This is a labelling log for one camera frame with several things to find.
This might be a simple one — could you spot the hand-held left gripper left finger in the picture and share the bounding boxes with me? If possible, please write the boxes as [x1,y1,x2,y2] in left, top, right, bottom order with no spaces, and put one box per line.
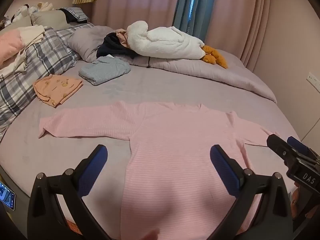
[27,144,118,240]

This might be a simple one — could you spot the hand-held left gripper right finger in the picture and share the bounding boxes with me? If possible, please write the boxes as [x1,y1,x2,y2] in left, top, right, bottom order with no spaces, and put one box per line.
[207,144,293,240]

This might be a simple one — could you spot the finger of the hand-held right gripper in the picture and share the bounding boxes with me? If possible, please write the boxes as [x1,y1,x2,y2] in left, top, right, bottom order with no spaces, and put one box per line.
[287,136,320,163]
[266,134,300,167]

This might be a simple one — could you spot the pink striped sweater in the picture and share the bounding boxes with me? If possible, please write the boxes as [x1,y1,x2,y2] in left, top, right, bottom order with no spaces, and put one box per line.
[38,101,282,240]

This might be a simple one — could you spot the pinkish grey bed sheet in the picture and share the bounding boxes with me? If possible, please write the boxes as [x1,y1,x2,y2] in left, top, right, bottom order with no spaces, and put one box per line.
[0,47,303,233]

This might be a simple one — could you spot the orange printed folded garment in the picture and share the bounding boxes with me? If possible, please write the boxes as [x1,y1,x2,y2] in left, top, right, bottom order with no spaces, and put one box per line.
[33,74,83,108]

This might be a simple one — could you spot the smartphone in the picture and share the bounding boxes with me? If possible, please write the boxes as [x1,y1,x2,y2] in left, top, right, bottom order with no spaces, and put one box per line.
[0,180,17,211]

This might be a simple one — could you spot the grey-blue folded garment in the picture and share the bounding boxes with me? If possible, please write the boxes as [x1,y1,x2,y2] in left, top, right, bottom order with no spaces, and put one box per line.
[79,56,131,85]

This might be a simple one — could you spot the grey duvet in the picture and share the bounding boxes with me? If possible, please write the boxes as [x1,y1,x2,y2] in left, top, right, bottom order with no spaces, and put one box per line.
[67,26,277,103]

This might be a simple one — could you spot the plaid quilt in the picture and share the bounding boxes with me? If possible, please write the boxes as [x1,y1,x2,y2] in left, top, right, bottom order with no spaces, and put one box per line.
[0,22,95,130]

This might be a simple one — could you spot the dark navy garment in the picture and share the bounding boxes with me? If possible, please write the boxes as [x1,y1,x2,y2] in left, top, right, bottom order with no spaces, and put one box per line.
[96,33,137,59]

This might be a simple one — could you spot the pink drape curtain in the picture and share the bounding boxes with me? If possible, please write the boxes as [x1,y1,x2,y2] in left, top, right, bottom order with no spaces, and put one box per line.
[205,0,272,68]

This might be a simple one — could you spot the beige pink cloth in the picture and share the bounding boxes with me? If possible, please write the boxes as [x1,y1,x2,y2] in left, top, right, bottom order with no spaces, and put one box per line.
[115,29,130,48]

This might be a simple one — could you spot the white goose plush toy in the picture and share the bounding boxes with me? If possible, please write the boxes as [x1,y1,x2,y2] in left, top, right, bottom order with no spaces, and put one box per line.
[126,20,228,69]

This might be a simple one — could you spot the cream garment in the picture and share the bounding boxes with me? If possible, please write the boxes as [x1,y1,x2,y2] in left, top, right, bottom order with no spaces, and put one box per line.
[0,25,45,80]

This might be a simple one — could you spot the pink folded blanket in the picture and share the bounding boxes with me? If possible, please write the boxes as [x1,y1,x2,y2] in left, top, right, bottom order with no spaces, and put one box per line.
[0,29,27,65]

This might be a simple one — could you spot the black garment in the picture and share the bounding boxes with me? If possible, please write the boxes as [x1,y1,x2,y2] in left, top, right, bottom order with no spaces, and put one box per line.
[59,9,78,23]

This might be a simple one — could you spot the grey pillow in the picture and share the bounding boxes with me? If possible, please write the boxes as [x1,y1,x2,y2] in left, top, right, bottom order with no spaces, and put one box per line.
[31,9,69,29]

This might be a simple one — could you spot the plaid folded cloth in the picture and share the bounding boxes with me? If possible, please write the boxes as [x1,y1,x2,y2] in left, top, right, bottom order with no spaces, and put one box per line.
[60,7,89,22]

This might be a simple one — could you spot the blue curtain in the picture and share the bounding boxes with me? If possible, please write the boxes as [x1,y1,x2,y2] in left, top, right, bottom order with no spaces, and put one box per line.
[173,0,219,43]

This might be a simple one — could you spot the cream plush toy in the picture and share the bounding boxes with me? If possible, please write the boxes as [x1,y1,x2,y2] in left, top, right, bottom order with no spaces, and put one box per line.
[29,2,54,14]

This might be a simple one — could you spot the sheer pink curtain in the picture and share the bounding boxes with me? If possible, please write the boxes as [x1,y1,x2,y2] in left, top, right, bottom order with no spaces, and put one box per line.
[91,0,181,30]

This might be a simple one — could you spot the white wall socket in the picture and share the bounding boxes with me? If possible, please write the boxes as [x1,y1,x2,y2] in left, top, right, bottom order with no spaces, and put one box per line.
[307,72,320,85]

